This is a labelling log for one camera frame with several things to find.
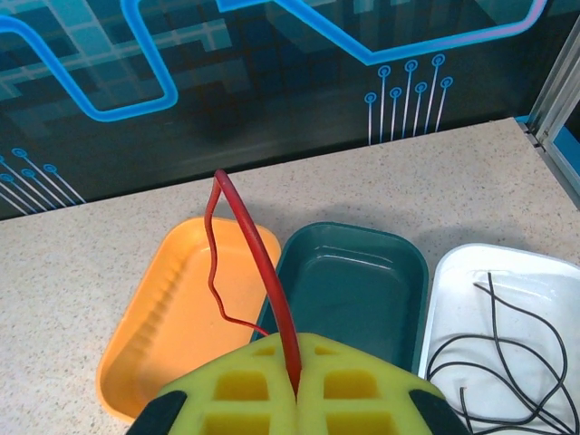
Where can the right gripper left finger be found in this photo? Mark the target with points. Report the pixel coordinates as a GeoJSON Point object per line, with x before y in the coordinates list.
{"type": "Point", "coordinates": [240, 394]}

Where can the aluminium frame post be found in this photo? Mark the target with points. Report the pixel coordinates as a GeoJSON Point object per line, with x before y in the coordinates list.
{"type": "Point", "coordinates": [559, 99]}

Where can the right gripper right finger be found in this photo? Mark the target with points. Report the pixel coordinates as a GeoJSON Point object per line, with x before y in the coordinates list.
{"type": "Point", "coordinates": [358, 389]}

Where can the dark teal plastic tray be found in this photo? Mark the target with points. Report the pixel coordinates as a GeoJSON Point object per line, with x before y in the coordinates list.
{"type": "Point", "coordinates": [353, 290]}

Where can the white plastic tray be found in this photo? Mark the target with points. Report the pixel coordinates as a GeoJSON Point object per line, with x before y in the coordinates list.
{"type": "Point", "coordinates": [462, 299]}

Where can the orange plastic tray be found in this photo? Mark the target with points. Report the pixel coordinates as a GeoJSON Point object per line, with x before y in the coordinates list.
{"type": "Point", "coordinates": [181, 294]}

